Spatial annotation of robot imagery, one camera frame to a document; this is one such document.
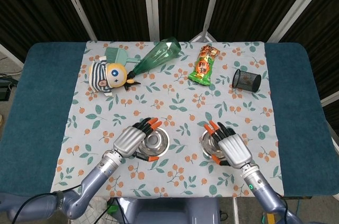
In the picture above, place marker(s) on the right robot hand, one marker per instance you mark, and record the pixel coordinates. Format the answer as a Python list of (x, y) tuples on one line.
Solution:
[(235, 150)]

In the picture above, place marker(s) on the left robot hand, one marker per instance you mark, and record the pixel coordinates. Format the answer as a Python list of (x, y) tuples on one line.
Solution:
[(129, 140)]

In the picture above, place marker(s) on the white grid-pattern cloth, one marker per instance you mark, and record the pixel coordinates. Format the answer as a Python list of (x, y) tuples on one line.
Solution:
[(99, 209)]

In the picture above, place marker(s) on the white table leg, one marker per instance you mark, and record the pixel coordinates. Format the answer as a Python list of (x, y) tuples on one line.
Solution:
[(235, 210)]

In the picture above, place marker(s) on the grey-blue robot torso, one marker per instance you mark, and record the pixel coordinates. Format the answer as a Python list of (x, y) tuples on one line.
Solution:
[(172, 210)]

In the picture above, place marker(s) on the green plastic bottle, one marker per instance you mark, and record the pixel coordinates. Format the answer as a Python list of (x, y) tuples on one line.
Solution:
[(156, 55)]

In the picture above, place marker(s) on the teal table cover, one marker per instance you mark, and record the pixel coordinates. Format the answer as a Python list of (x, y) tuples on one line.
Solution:
[(39, 102)]

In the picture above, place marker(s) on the green orange snack packet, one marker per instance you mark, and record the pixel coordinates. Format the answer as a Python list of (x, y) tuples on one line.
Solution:
[(204, 67)]

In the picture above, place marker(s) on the black mesh pen cup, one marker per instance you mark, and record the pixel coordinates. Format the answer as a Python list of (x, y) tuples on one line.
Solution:
[(247, 81)]

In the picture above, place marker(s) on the striped yellow plush toy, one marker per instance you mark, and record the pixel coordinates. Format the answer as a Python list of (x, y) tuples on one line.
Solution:
[(102, 75)]

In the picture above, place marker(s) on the metal bowl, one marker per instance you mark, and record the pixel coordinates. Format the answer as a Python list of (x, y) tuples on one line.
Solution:
[(210, 145), (159, 142)]

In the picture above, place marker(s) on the pale green comb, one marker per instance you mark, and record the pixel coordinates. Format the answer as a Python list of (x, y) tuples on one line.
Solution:
[(116, 54)]

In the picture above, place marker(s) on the black floor box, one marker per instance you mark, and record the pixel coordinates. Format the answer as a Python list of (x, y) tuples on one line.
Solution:
[(4, 90)]

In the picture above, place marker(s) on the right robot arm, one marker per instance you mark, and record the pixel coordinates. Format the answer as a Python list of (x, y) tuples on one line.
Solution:
[(262, 189)]

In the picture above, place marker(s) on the floral tablecloth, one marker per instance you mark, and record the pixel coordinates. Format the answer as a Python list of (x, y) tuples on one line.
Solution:
[(174, 102)]

